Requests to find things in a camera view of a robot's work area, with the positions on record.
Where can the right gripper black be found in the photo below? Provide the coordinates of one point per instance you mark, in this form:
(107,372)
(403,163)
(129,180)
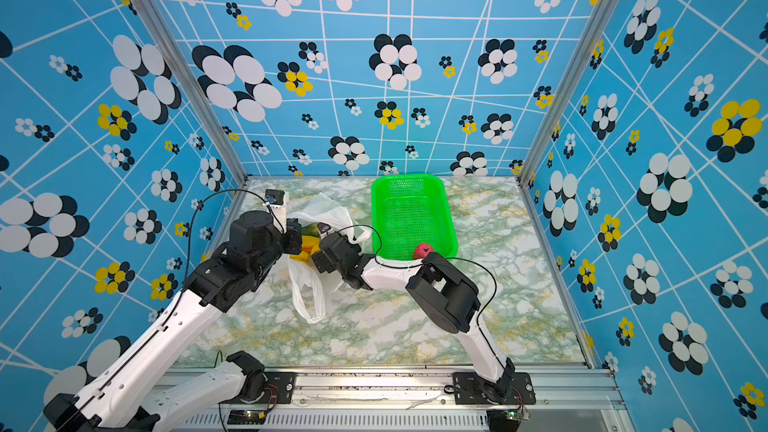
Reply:
(323,262)

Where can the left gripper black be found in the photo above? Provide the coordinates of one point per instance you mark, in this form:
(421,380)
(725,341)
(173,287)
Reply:
(293,232)

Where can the white plastic bag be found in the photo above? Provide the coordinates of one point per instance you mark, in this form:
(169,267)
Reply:
(311,290)

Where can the red dragon fruit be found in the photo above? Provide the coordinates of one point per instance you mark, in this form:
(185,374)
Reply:
(422,251)

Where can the yellow lemon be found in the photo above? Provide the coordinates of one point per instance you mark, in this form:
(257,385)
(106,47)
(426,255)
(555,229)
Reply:
(303,257)

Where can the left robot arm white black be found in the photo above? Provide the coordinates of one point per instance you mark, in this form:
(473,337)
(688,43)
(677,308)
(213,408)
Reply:
(119,398)

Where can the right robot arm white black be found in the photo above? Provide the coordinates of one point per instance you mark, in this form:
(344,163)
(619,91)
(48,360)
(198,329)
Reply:
(448,297)

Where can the green fruit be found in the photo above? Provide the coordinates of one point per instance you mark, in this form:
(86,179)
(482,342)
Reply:
(311,230)

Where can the yellow banana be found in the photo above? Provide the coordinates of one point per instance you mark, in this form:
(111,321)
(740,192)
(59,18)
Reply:
(310,244)

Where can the green plastic basket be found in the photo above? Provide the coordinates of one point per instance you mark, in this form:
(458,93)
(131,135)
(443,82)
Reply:
(409,210)

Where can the left circuit board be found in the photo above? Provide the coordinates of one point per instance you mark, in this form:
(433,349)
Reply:
(240,417)

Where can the circuit board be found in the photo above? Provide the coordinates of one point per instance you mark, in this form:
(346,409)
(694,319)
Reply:
(506,420)
(240,417)

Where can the right circuit board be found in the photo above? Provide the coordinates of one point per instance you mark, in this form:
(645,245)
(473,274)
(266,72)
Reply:
(506,420)

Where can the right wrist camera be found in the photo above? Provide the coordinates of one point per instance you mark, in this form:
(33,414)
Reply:
(323,229)

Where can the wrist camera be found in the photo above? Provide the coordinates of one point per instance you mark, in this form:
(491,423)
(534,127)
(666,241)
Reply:
(277,201)
(323,229)

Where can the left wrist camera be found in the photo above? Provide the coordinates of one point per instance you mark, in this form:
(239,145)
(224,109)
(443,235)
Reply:
(277,201)

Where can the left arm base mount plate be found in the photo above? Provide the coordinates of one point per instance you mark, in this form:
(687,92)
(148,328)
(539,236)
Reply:
(278,388)

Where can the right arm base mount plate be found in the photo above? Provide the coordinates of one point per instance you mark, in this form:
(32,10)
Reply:
(470,389)

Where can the aluminium front rail frame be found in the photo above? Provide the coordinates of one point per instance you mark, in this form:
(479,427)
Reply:
(570,397)

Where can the left aluminium corner post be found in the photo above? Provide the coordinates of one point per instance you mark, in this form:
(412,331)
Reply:
(158,27)

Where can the aluminium corner post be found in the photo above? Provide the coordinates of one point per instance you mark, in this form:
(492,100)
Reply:
(576,66)
(158,27)

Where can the right aluminium corner post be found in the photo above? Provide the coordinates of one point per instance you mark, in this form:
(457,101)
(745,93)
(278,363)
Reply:
(576,66)

